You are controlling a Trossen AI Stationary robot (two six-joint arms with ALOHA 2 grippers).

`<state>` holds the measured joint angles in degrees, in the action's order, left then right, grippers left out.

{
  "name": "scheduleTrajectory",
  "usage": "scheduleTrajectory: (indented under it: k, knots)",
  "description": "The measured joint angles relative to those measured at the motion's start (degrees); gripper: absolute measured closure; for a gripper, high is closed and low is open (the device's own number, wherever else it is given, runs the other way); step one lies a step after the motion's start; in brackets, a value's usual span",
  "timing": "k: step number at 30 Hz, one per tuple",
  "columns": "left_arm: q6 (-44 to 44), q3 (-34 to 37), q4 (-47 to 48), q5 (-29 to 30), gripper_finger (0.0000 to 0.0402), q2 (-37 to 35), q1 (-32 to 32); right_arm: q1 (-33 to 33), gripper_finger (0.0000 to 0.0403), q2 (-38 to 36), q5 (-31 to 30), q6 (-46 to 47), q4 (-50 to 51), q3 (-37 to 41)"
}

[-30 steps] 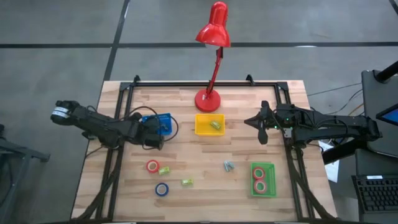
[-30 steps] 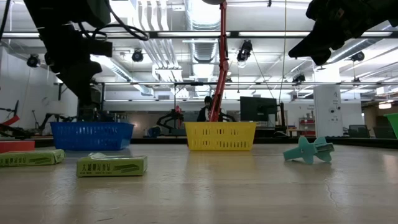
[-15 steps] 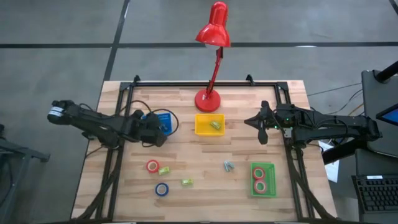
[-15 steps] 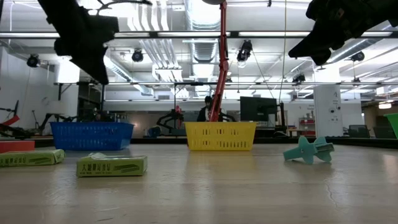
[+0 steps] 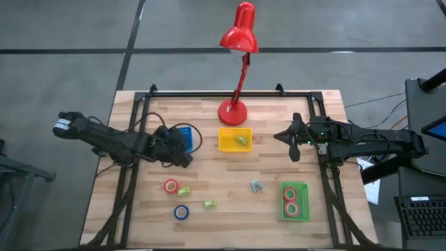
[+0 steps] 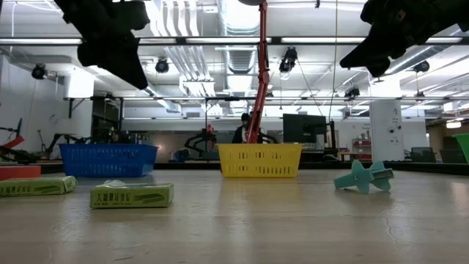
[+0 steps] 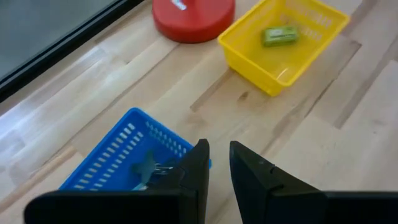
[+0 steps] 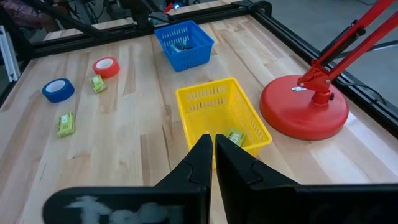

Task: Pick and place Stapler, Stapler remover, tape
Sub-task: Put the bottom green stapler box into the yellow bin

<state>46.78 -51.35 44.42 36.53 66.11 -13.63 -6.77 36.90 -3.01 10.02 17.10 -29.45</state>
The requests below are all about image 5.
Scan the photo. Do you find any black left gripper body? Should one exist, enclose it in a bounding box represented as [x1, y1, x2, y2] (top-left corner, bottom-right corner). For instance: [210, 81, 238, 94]
[150, 125, 187, 163]

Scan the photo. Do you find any white paper sheet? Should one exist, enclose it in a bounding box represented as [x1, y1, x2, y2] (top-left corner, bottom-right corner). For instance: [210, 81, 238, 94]
[356, 156, 381, 206]

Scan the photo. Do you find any blue plastic basket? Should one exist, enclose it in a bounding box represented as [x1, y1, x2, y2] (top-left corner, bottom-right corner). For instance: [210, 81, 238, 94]
[176, 126, 194, 153]

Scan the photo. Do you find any red tape roll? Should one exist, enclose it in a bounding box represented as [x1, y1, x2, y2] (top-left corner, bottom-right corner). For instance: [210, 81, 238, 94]
[163, 178, 180, 195]
[282, 186, 298, 203]
[283, 201, 300, 218]

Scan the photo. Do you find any black pole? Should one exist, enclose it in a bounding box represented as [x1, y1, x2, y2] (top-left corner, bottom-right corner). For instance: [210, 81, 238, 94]
[419, 67, 446, 94]

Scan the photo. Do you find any black keyboard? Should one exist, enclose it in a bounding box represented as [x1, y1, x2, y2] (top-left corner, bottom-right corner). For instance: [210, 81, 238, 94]
[394, 195, 446, 250]

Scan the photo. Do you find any grey laptop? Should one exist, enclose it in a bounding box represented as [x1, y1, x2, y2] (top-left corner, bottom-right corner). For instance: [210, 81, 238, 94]
[404, 77, 446, 177]

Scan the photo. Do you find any blue tape roll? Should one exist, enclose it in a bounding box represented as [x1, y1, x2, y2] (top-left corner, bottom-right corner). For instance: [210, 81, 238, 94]
[173, 204, 190, 221]

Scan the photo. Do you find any green plastic basket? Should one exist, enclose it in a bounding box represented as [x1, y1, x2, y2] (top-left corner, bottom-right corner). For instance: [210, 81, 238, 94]
[280, 181, 311, 222]

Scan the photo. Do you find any black aluminium table frame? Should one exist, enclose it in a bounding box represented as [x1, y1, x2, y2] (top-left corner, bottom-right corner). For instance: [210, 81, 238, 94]
[82, 83, 378, 251]

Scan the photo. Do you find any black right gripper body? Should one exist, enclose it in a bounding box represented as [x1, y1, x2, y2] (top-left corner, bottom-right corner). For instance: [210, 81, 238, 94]
[299, 116, 329, 155]

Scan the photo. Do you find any grey metal stand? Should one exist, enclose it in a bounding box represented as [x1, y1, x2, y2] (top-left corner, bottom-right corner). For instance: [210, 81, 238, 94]
[0, 138, 57, 247]

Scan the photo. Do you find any black cable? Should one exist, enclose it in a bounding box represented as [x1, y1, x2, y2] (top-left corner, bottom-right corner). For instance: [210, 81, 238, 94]
[137, 112, 204, 156]

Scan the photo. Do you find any yellow plastic basket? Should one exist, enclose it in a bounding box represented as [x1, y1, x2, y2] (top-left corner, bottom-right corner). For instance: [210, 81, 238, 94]
[218, 127, 253, 153]

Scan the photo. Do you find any red lamp stand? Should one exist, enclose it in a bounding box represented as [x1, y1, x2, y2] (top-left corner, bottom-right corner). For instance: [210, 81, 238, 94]
[217, 1, 260, 127]

